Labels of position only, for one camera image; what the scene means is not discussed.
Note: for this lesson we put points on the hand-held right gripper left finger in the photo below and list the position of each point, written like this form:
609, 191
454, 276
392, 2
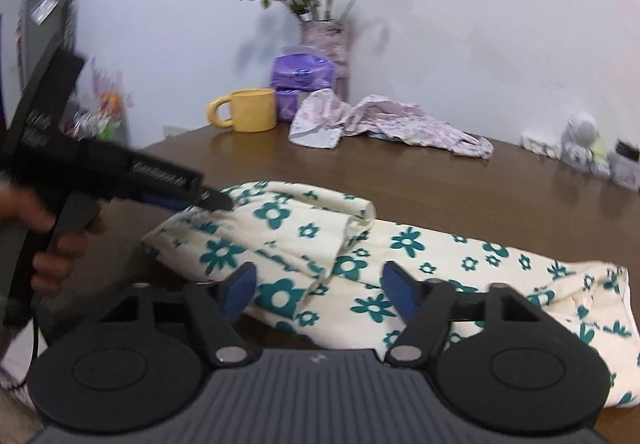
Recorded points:
239, 291

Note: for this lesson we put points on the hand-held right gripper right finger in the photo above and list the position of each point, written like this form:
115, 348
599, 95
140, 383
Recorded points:
400, 291

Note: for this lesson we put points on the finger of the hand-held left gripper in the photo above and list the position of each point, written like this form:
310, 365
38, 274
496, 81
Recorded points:
217, 200
160, 200

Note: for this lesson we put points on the cream shirt with teal flowers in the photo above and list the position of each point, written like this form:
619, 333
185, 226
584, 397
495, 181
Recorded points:
450, 274

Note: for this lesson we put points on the person's left hand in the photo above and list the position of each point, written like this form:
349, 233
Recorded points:
60, 259

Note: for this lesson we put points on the cluttered storage cart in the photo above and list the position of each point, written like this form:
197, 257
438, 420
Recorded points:
107, 109

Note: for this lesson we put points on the white flat box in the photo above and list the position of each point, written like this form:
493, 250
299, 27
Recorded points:
175, 130

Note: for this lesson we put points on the yellow mug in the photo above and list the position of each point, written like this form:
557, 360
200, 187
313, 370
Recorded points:
252, 111

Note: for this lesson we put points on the sealed purple tissue pack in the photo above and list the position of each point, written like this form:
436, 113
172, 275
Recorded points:
287, 104

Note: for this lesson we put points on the grey fridge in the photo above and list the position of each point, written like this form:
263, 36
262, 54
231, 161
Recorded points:
40, 24

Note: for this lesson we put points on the opened purple tissue pack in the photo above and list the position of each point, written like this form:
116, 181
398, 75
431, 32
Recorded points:
300, 71

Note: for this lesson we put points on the pink floral garment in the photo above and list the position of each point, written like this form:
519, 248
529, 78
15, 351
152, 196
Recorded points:
400, 124

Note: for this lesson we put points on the purple textured vase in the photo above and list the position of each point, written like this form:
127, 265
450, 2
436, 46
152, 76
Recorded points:
325, 39

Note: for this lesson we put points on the small white box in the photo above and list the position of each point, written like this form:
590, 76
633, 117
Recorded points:
602, 166

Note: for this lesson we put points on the white astronaut figurine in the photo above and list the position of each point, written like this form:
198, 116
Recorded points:
582, 131

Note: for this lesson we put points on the small green box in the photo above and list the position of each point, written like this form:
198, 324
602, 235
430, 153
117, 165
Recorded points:
602, 148

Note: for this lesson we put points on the grey tin box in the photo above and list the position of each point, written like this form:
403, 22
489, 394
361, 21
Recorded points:
625, 174

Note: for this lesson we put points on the black charger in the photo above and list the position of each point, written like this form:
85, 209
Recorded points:
627, 149

